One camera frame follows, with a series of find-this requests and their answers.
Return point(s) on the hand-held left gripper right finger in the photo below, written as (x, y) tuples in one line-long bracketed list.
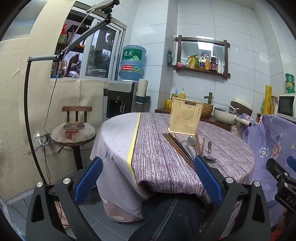
[(208, 180)]

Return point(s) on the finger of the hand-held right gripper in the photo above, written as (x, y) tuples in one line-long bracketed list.
[(292, 161), (278, 171)]

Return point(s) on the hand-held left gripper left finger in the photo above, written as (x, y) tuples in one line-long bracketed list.
[(89, 180)]

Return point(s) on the wooden spoon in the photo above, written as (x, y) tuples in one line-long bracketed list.
[(203, 146)]

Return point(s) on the light brown wooden chopstick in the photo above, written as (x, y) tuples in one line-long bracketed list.
[(197, 142)]

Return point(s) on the dark brown wooden chopstick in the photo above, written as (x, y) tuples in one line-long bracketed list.
[(181, 146), (178, 150), (181, 143)]

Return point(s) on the cream plastic utensil holder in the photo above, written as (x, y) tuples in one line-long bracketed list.
[(182, 120)]

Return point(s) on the pink dotted cushion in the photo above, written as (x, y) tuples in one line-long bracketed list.
[(120, 214)]

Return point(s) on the pale lilac tablecloth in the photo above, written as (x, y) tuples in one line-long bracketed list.
[(115, 139)]

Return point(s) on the purple striped tablecloth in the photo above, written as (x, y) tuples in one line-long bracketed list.
[(161, 160)]

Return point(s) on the white microwave oven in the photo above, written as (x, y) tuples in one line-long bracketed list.
[(286, 105)]

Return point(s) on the person's jeans leg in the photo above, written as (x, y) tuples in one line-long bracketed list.
[(166, 220)]

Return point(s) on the yellow tape strip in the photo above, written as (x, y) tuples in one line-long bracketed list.
[(134, 143)]

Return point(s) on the white power strip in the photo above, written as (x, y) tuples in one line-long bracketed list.
[(38, 139)]

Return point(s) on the yellow wrap roll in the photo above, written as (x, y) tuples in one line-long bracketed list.
[(268, 99)]

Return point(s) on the cream frying pan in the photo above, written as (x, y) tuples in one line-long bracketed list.
[(225, 115)]

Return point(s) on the woven brown wash basin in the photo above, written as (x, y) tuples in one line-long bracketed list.
[(207, 110)]

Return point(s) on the wooden chair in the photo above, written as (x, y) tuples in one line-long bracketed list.
[(76, 110)]

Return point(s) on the cream rice cooker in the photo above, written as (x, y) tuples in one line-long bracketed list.
[(241, 105)]

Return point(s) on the bamboo style faucet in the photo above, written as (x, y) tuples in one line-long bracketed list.
[(209, 97)]

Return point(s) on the yellow cup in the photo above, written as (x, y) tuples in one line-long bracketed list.
[(168, 104)]

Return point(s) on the grey water dispenser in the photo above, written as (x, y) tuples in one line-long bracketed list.
[(118, 97)]

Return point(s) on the yellow soap dispenser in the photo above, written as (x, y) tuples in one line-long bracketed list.
[(182, 94)]

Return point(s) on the blue toothbrush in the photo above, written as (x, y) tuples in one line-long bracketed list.
[(175, 92)]

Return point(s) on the dark blue roll holder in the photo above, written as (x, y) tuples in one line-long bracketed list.
[(143, 99)]

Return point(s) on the beige fabric panel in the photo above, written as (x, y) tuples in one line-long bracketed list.
[(13, 104)]

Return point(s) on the paper towel roll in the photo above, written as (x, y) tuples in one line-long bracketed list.
[(142, 87)]

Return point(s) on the wooden framed mirror shelf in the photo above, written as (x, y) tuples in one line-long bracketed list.
[(201, 71)]

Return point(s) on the white plastic bottle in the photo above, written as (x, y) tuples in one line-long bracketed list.
[(219, 67)]

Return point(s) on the dark soy sauce bottle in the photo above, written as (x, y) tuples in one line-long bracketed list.
[(214, 64)]

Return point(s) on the yellow label sauce bottle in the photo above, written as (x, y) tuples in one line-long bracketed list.
[(207, 64)]

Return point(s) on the purple label sauce bottle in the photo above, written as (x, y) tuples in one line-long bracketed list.
[(202, 62)]

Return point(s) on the pink bowl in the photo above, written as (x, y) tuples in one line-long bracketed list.
[(180, 65)]

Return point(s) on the green glass bottle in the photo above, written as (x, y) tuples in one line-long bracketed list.
[(196, 62)]

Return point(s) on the yellow seasoning packet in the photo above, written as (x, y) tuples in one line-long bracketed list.
[(191, 62)]

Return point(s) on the blue water bottle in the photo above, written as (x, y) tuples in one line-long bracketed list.
[(133, 62)]

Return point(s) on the green hanging ornament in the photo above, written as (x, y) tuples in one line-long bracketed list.
[(170, 59)]

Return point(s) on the black arc phone stand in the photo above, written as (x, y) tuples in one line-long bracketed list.
[(41, 58)]

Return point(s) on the mounted smartphone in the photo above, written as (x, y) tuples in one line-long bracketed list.
[(101, 5)]

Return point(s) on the aluminium window frame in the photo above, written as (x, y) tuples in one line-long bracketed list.
[(100, 54)]

